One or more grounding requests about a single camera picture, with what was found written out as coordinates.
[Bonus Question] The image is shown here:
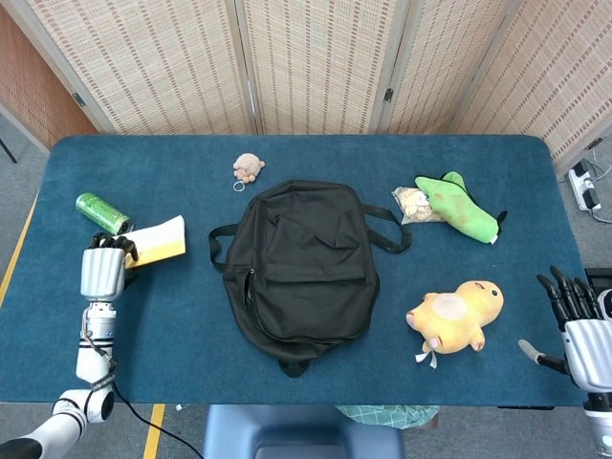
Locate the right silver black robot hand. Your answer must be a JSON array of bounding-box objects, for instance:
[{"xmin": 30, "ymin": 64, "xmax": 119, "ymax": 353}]
[{"xmin": 518, "ymin": 265, "xmax": 612, "ymax": 394}]

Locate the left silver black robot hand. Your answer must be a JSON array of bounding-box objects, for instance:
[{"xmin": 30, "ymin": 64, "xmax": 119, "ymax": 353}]
[{"xmin": 78, "ymin": 231, "xmax": 141, "ymax": 303}]

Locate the white and yellow book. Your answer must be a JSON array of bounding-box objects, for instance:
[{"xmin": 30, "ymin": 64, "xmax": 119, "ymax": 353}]
[{"xmin": 124, "ymin": 214, "xmax": 187, "ymax": 270}]

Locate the black fabric backpack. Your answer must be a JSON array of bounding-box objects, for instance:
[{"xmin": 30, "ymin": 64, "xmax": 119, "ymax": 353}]
[{"xmin": 208, "ymin": 179, "xmax": 412, "ymax": 379}]

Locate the green drink can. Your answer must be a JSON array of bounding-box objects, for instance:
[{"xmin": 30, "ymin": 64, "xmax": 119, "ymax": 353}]
[{"xmin": 75, "ymin": 192, "xmax": 135, "ymax": 236}]

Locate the black box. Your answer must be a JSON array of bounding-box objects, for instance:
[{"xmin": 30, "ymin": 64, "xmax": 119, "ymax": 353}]
[{"xmin": 583, "ymin": 267, "xmax": 612, "ymax": 294}]

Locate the yellow plush animal toy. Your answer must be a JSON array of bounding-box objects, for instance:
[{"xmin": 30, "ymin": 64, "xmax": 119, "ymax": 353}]
[{"xmin": 405, "ymin": 279, "xmax": 505, "ymax": 370}]

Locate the white power strip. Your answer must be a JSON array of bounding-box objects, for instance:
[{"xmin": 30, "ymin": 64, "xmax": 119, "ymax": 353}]
[{"xmin": 567, "ymin": 160, "xmax": 602, "ymax": 212}]

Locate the green plush toy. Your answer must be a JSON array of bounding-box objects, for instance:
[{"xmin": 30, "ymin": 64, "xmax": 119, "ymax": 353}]
[{"xmin": 414, "ymin": 170, "xmax": 509, "ymax": 246}]

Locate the green checkered cloth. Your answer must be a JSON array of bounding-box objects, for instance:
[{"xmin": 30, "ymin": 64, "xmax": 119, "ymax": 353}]
[{"xmin": 334, "ymin": 404, "xmax": 441, "ymax": 430}]

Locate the woven folding screen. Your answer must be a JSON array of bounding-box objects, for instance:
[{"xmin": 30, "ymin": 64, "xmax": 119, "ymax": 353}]
[{"xmin": 9, "ymin": 0, "xmax": 612, "ymax": 162}]

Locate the clear bag of biscuits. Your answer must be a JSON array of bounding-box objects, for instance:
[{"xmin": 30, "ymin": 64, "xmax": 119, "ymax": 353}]
[{"xmin": 391, "ymin": 186, "xmax": 444, "ymax": 226}]

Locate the blue chair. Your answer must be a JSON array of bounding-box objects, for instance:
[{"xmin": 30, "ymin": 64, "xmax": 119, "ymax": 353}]
[{"xmin": 200, "ymin": 404, "xmax": 406, "ymax": 459}]

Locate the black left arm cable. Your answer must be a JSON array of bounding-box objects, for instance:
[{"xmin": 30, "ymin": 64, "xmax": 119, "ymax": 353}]
[{"xmin": 110, "ymin": 361, "xmax": 206, "ymax": 459}]

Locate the pink plush keychain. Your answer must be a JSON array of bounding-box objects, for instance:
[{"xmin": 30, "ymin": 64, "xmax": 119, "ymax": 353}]
[{"xmin": 232, "ymin": 152, "xmax": 267, "ymax": 193}]

